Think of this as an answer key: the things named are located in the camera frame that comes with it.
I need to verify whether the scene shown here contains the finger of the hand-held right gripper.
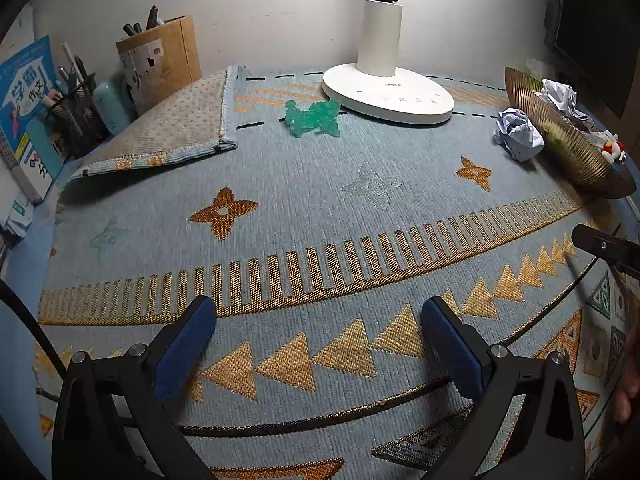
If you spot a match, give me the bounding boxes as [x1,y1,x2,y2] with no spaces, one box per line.
[571,224,640,279]

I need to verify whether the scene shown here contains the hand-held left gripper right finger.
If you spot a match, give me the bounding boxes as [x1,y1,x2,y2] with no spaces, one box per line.
[421,295,587,480]

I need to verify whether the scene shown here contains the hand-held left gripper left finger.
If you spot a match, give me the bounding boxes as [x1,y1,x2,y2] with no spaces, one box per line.
[50,294,219,480]

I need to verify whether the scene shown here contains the amber ribbed glass bowl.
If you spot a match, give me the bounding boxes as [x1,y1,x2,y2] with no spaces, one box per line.
[504,66,637,200]

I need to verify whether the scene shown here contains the red plush toy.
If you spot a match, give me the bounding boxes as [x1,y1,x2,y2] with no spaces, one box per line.
[599,132,629,164]

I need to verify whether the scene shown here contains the paper with handwriting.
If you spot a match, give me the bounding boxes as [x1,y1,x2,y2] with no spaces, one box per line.
[539,78,579,114]

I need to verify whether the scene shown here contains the translucent teal toy figure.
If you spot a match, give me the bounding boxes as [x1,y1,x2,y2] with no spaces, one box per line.
[284,99,342,138]

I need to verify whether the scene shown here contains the person's right hand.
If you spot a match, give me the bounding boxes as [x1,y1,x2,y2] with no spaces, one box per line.
[614,327,640,426]

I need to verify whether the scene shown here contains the patterned woven mat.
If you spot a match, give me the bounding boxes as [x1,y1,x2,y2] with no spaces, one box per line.
[35,64,640,480]

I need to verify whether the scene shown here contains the stack of booklets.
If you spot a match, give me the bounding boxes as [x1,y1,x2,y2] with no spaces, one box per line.
[0,194,34,247]

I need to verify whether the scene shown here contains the black monitor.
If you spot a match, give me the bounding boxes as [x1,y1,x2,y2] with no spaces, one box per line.
[544,0,640,117]

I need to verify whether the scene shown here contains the pale teal cup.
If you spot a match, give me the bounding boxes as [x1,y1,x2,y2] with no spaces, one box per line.
[92,80,136,136]

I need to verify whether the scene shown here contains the black mesh pen holder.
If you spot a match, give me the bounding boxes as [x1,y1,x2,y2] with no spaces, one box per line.
[47,72,109,159]

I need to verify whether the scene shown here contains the white desk lamp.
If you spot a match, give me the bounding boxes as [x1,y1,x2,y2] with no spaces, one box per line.
[321,0,456,125]

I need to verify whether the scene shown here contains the wooden pen holder box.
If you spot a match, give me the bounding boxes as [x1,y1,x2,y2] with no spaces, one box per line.
[115,15,202,116]

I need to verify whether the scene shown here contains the blue book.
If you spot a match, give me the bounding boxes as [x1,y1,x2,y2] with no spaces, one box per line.
[0,35,66,202]

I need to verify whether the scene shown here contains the bunch of white pens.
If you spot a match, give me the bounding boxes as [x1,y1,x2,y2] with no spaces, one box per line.
[42,41,89,107]

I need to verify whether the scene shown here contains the bunch of dark pens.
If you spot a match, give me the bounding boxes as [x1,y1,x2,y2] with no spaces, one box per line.
[123,4,166,37]

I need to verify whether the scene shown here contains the black cable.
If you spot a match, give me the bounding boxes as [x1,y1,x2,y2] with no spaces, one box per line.
[0,279,68,382]

